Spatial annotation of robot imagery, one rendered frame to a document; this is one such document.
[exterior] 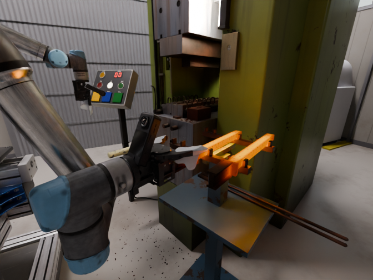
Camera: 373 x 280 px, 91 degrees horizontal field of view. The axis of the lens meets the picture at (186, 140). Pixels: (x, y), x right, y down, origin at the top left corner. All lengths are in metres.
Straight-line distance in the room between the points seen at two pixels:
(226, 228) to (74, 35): 3.15
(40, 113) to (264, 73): 0.85
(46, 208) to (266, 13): 0.99
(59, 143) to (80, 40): 2.95
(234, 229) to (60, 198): 0.54
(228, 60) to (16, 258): 1.56
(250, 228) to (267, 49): 0.74
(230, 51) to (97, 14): 2.64
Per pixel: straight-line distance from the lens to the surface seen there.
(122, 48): 3.39
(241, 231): 0.71
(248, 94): 1.00
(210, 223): 0.72
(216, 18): 1.26
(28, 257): 1.49
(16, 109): 0.46
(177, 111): 1.14
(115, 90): 1.49
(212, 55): 1.30
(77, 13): 3.42
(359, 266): 1.81
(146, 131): 0.40
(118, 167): 0.37
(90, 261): 0.43
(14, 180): 1.16
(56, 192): 0.34
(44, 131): 0.45
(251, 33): 1.02
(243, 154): 0.58
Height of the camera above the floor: 1.15
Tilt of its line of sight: 19 degrees down
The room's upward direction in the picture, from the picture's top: straight up
